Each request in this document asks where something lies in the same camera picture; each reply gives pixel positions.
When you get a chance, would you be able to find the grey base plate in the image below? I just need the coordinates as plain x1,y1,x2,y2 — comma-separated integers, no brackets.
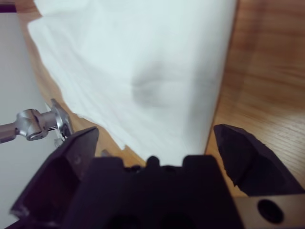
50,99,72,140

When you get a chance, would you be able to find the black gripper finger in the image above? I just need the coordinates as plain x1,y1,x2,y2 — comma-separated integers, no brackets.
213,124,305,198
10,126,100,225

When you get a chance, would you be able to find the white t-shirt with small print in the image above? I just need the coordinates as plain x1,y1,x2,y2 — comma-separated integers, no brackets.
27,0,239,163

